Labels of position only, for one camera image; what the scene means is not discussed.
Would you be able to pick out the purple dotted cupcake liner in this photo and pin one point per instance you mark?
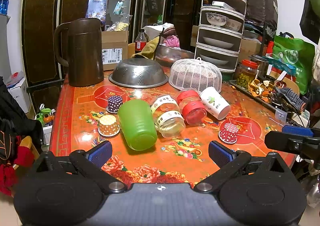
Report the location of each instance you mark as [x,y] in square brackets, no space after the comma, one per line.
[114,103]

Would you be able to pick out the green plastic cup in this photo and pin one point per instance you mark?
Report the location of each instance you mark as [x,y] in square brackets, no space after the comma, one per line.
[137,124]

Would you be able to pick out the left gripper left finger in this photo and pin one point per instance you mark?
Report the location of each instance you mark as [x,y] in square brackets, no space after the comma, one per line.
[89,164]

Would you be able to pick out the blue water bottle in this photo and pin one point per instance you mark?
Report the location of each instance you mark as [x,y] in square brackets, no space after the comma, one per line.
[4,7]

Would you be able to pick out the white mesh food cover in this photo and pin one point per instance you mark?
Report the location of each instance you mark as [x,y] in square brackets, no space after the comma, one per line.
[195,74]

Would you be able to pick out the metal tray with peels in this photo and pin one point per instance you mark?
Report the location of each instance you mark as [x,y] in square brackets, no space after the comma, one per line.
[272,95]

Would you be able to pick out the red clear plastic cup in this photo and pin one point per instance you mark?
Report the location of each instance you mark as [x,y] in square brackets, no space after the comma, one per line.
[191,106]

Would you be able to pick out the clear glass jar white label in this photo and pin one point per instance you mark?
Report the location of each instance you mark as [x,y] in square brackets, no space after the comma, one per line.
[167,116]

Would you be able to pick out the blue white snack bag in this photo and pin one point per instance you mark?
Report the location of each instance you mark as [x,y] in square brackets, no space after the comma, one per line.
[97,9]

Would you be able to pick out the red dotted cupcake liner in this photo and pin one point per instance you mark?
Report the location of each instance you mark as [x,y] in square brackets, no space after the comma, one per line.
[228,133]

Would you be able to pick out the white printed paper cup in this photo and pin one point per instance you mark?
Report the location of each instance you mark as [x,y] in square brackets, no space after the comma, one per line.
[214,103]

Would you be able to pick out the red lid pickle jar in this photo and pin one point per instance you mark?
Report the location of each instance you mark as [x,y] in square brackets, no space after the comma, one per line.
[245,73]

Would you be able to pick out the green toy figure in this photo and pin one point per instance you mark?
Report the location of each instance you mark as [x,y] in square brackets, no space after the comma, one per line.
[45,116]

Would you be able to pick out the black bag on rack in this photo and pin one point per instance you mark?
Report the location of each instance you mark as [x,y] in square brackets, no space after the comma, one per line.
[263,12]

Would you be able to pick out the green shopping bag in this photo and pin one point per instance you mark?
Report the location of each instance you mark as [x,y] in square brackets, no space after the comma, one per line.
[298,53]

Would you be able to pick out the steel basin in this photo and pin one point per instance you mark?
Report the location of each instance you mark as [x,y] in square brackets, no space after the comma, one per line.
[167,56]

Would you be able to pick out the steel colander bowl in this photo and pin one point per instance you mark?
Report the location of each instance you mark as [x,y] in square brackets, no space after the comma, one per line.
[138,73]

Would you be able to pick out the red label soda bottle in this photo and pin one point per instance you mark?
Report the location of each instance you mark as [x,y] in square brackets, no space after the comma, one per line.
[140,41]

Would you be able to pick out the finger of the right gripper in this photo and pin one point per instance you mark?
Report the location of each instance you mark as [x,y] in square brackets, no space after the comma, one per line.
[299,131]

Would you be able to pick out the brown plastic pitcher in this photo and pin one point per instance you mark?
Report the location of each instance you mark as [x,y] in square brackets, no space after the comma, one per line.
[84,50]

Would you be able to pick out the orange dotted cupcake liner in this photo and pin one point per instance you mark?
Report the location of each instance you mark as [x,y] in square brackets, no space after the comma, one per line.
[108,126]

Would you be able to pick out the red floral tablecloth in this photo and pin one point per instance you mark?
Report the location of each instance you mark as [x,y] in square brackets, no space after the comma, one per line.
[171,160]

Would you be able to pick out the cardboard box with label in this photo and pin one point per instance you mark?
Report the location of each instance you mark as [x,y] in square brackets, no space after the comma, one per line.
[114,48]

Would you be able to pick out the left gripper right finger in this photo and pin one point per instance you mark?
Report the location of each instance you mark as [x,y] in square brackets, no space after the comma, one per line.
[231,164]

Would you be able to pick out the white tiered dish rack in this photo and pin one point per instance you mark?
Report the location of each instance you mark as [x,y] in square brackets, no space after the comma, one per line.
[220,32]

